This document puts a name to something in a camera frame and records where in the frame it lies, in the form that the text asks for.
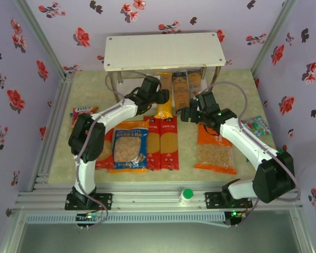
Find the yellow spaghetti pack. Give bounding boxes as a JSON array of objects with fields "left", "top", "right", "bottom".
[{"left": 154, "top": 71, "right": 174, "bottom": 120}]

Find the blue spaghetti pack wide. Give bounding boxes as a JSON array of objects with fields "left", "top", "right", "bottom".
[{"left": 172, "top": 71, "right": 190, "bottom": 115}]

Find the blue spaghetti pack narrow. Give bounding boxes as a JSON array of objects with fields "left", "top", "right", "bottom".
[{"left": 187, "top": 70, "right": 202, "bottom": 103}]

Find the red spaghetti pack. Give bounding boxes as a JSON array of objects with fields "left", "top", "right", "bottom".
[
  {"left": 143, "top": 115, "right": 162, "bottom": 171},
  {"left": 160, "top": 115, "right": 180, "bottom": 171}
]

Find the orange fusilli bag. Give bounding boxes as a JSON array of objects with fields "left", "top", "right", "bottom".
[{"left": 194, "top": 123, "right": 238, "bottom": 176}]

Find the blue orange macaroni bag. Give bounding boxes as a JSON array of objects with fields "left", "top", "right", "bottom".
[{"left": 107, "top": 120, "right": 150, "bottom": 174}]

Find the red macaroni bag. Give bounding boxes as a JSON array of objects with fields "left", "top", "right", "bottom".
[{"left": 94, "top": 128, "right": 115, "bottom": 171}]

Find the white two-tier shelf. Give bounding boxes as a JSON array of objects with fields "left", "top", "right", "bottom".
[{"left": 104, "top": 32, "right": 226, "bottom": 113}]

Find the teal candy bag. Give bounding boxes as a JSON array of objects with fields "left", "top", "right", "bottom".
[{"left": 240, "top": 115, "right": 272, "bottom": 137}]

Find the red candy bag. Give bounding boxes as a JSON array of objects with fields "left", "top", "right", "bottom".
[{"left": 70, "top": 106, "right": 99, "bottom": 132}]

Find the white bottle green cap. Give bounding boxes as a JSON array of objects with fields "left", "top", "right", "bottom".
[{"left": 180, "top": 188, "right": 194, "bottom": 206}]

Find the right aluminium upright profile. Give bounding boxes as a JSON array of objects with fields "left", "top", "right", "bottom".
[{"left": 250, "top": 0, "right": 298, "bottom": 77}]

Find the aluminium upright profile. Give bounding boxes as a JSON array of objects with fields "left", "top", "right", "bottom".
[
  {"left": 250, "top": 0, "right": 298, "bottom": 77},
  {"left": 14, "top": 0, "right": 75, "bottom": 81}
]

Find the right circuit board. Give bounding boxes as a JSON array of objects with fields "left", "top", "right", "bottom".
[{"left": 230, "top": 210, "right": 248, "bottom": 219}]

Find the circuit board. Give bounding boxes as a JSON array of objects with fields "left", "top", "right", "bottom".
[
  {"left": 230, "top": 210, "right": 248, "bottom": 219},
  {"left": 76, "top": 212, "right": 104, "bottom": 220}
]

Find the left aluminium upright profile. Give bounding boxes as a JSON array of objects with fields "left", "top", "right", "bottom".
[{"left": 14, "top": 0, "right": 75, "bottom": 81}]

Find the left circuit board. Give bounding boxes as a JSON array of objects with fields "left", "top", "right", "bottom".
[{"left": 76, "top": 212, "right": 104, "bottom": 220}]

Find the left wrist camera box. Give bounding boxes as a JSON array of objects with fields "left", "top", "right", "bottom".
[{"left": 141, "top": 75, "right": 162, "bottom": 93}]

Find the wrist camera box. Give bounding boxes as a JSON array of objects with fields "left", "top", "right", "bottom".
[
  {"left": 141, "top": 75, "right": 162, "bottom": 93},
  {"left": 196, "top": 91, "right": 217, "bottom": 112}
]

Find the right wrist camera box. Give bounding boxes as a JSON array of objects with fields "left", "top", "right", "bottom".
[{"left": 196, "top": 91, "right": 217, "bottom": 112}]

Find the left arm grey cable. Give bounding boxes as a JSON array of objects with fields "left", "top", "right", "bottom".
[{"left": 73, "top": 70, "right": 163, "bottom": 229}]

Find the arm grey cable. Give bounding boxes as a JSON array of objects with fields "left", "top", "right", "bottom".
[
  {"left": 73, "top": 70, "right": 163, "bottom": 229},
  {"left": 199, "top": 81, "right": 302, "bottom": 228}
]

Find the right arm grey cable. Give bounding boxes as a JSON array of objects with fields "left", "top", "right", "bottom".
[{"left": 199, "top": 81, "right": 302, "bottom": 228}]

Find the left aluminium side rail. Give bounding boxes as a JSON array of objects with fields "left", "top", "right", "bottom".
[{"left": 28, "top": 73, "right": 75, "bottom": 192}]

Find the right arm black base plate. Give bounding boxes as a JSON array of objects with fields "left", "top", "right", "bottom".
[{"left": 204, "top": 191, "right": 253, "bottom": 209}]

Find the aluminium front rail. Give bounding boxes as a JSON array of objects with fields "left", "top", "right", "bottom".
[{"left": 14, "top": 181, "right": 303, "bottom": 211}]

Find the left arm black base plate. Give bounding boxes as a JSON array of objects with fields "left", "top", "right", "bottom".
[{"left": 65, "top": 193, "right": 113, "bottom": 211}]

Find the grey slotted cable duct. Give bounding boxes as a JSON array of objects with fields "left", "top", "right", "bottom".
[{"left": 25, "top": 212, "right": 225, "bottom": 225}]

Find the aluminium lower frame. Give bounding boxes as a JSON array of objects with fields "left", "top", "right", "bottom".
[{"left": 0, "top": 207, "right": 315, "bottom": 253}]

